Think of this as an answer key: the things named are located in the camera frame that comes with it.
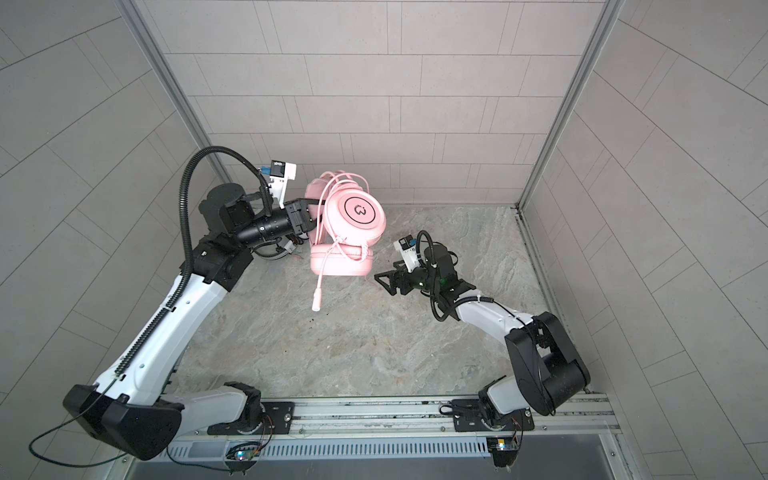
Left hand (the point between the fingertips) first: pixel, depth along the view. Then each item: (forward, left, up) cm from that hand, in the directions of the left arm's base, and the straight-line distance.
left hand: (338, 207), depth 58 cm
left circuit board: (-38, +21, -38) cm, 58 cm away
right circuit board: (-36, -36, -42) cm, 67 cm away
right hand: (+2, -9, -29) cm, 30 cm away
